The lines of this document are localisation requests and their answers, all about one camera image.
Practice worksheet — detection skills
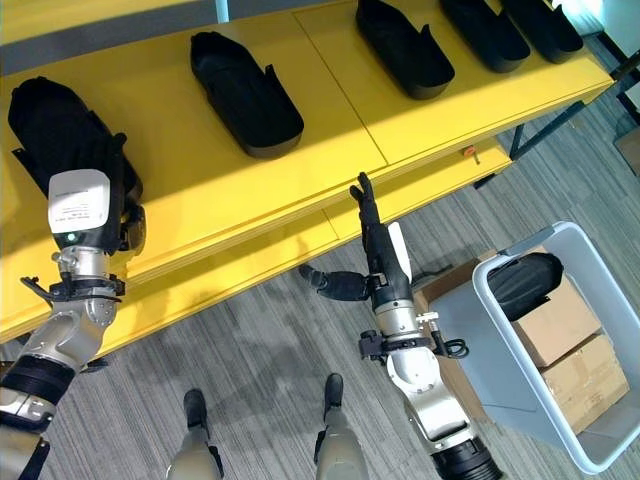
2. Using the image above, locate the yellow shelf board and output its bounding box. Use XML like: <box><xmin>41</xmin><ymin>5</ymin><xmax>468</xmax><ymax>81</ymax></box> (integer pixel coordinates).
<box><xmin>0</xmin><ymin>0</ymin><xmax>617</xmax><ymax>287</ymax></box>
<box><xmin>0</xmin><ymin>0</ymin><xmax>362</xmax><ymax>47</ymax></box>
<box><xmin>0</xmin><ymin>133</ymin><xmax>515</xmax><ymax>359</ymax></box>

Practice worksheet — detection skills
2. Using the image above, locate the large brown cardboard box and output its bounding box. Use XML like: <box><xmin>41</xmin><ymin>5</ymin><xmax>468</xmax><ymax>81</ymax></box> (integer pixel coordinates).
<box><xmin>411</xmin><ymin>244</ymin><xmax>550</xmax><ymax>425</ymax></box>

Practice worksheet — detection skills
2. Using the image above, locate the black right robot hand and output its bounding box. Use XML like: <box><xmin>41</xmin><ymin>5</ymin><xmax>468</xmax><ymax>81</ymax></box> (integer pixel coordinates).
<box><xmin>298</xmin><ymin>171</ymin><xmax>415</xmax><ymax>313</ymax></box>

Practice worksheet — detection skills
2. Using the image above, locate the black sole-shaped part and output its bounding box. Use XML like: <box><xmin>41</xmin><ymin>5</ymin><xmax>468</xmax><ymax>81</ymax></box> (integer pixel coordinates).
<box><xmin>189</xmin><ymin>30</ymin><xmax>306</xmax><ymax>161</ymax></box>
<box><xmin>439</xmin><ymin>0</ymin><xmax>533</xmax><ymax>74</ymax></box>
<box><xmin>355</xmin><ymin>0</ymin><xmax>457</xmax><ymax>102</ymax></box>
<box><xmin>6</xmin><ymin>76</ymin><xmax>145</xmax><ymax>211</ymax></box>
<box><xmin>486</xmin><ymin>251</ymin><xmax>566</xmax><ymax>322</ymax></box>
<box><xmin>499</xmin><ymin>0</ymin><xmax>585</xmax><ymax>66</ymax></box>

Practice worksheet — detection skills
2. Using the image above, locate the grey plastic box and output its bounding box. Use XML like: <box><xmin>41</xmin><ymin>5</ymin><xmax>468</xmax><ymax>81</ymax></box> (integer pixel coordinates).
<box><xmin>471</xmin><ymin>220</ymin><xmax>640</xmax><ymax>476</ymax></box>

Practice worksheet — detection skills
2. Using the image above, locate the silver robot leg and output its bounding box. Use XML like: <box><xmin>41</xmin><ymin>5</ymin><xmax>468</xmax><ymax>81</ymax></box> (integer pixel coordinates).
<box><xmin>163</xmin><ymin>388</ymin><xmax>225</xmax><ymax>480</ymax></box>
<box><xmin>312</xmin><ymin>372</ymin><xmax>372</xmax><ymax>480</ymax></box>

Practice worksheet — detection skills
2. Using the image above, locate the black metal rack frame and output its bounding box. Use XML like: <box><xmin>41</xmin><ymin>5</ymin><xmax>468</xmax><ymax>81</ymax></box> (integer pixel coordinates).
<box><xmin>584</xmin><ymin>29</ymin><xmax>640</xmax><ymax>114</ymax></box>

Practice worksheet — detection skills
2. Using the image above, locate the silver right robot leg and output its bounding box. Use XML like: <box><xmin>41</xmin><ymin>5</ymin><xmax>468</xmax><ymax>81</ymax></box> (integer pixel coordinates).
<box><xmin>312</xmin><ymin>372</ymin><xmax>372</xmax><ymax>480</ymax></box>

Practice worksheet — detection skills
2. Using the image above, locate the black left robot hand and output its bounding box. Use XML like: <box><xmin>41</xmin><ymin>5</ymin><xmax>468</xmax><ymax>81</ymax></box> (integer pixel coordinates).
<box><xmin>47</xmin><ymin>132</ymin><xmax>148</xmax><ymax>255</ymax></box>

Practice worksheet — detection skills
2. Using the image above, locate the brown cardboard piece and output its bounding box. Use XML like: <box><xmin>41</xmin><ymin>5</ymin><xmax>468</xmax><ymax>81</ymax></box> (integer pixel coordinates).
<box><xmin>615</xmin><ymin>127</ymin><xmax>640</xmax><ymax>177</ymax></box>

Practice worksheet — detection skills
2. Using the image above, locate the silver left robot leg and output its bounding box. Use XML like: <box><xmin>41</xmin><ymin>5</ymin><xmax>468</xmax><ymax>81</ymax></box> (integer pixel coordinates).
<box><xmin>163</xmin><ymin>388</ymin><xmax>225</xmax><ymax>480</ymax></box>

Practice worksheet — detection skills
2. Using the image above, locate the dark shelf frame leg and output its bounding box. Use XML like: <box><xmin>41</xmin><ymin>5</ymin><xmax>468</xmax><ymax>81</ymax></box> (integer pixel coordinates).
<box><xmin>509</xmin><ymin>99</ymin><xmax>587</xmax><ymax>161</ymax></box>

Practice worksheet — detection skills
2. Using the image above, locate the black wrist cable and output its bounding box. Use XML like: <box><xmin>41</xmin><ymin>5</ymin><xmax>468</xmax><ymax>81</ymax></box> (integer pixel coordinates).
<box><xmin>428</xmin><ymin>312</ymin><xmax>469</xmax><ymax>360</ymax></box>
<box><xmin>19</xmin><ymin>275</ymin><xmax>57</xmax><ymax>307</ymax></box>

